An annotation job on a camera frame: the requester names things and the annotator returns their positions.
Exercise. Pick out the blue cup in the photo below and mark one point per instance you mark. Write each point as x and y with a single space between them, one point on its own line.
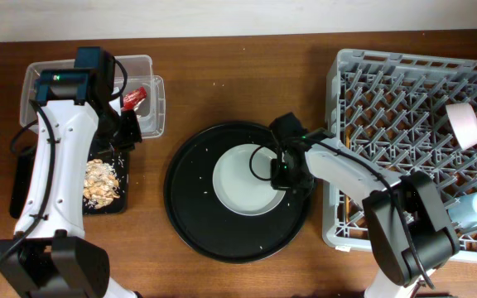
465 212

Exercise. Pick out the black rectangular tray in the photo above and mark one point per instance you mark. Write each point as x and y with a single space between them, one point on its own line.
25 162

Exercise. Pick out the grey plate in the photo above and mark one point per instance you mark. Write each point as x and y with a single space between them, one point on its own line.
238 189

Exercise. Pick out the red snack wrapper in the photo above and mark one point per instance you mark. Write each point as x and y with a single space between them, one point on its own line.
134 99

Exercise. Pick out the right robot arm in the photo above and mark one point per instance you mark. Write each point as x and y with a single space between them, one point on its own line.
410 232

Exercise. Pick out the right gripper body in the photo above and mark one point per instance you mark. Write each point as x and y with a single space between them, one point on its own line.
282 175

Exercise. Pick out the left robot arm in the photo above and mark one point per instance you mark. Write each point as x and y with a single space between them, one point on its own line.
48 255

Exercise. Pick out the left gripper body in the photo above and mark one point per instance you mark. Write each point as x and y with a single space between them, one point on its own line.
119 133

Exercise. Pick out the rice and nut scraps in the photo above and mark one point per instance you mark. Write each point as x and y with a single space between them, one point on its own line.
101 185

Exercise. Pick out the round black tray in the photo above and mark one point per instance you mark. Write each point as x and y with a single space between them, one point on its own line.
203 222

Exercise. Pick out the clear plastic bin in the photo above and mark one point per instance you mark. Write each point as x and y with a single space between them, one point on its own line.
151 112

